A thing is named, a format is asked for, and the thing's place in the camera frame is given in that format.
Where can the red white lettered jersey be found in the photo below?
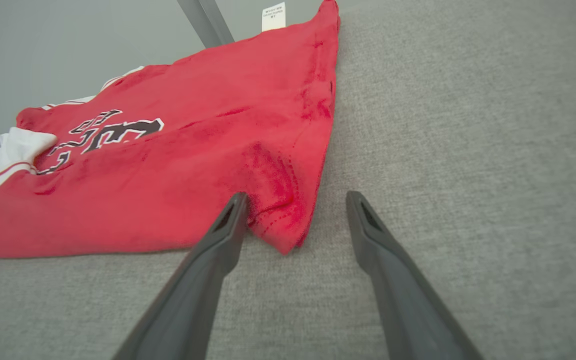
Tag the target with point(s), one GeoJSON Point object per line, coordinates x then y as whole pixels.
{"type": "Point", "coordinates": [193, 150]}

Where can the grey partition post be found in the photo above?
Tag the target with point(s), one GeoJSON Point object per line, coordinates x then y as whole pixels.
{"type": "Point", "coordinates": [208, 22]}

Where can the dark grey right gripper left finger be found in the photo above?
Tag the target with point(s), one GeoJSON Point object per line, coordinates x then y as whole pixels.
{"type": "Point", "coordinates": [193, 295]}

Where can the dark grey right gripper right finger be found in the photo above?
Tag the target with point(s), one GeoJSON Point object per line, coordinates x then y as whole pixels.
{"type": "Point", "coordinates": [403, 295]}

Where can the grey fabric sofa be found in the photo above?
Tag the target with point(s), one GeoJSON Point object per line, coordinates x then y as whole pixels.
{"type": "Point", "coordinates": [468, 150]}

